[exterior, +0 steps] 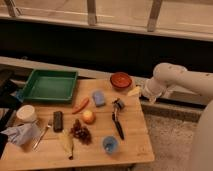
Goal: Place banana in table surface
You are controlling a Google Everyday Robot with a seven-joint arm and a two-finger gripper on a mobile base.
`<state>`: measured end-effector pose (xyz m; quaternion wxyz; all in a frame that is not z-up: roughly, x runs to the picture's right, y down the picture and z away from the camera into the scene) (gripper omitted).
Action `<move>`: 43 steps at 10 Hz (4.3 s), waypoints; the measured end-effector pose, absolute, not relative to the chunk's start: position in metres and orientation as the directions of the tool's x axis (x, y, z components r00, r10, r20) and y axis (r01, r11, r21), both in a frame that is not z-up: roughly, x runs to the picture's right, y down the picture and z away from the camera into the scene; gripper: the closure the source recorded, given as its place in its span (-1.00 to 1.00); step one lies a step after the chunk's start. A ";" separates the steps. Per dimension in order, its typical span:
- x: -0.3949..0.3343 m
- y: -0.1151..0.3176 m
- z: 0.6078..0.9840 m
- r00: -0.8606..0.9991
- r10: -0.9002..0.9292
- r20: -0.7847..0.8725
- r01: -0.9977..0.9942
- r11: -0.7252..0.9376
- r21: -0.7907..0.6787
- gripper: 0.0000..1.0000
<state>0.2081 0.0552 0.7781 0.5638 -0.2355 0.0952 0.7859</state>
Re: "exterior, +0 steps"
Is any yellow banana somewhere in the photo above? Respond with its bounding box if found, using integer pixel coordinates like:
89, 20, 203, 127
58, 130, 74, 160

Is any crumpled plastic bag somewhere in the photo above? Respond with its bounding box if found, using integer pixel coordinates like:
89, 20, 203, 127
2, 123, 41, 146

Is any green plastic tray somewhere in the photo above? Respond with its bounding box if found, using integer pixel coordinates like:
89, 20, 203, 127
22, 70, 78, 103

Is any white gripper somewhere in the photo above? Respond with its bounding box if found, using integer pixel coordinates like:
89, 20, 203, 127
127, 78, 166, 104

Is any dark brown rectangular block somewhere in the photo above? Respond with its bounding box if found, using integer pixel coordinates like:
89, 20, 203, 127
53, 111, 63, 132

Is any blue cup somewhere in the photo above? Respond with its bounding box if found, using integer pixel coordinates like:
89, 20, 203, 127
102, 136, 118, 154

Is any red bowl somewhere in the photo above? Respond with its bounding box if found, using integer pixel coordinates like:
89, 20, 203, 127
110, 72, 132, 89

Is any white cup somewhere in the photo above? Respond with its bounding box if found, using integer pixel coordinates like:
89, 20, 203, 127
16, 105, 37, 122

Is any orange carrot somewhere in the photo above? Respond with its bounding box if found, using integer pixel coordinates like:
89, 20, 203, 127
72, 97, 89, 114

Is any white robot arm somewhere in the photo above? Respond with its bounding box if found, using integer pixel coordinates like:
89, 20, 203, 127
128, 63, 213, 171

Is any dark grape bunch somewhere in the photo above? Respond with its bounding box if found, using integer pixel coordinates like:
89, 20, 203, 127
71, 119, 92, 145

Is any blue sponge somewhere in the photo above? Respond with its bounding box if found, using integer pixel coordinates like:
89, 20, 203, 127
92, 91, 105, 107

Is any yellow apple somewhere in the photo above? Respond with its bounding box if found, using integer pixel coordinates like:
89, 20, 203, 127
82, 110, 96, 124

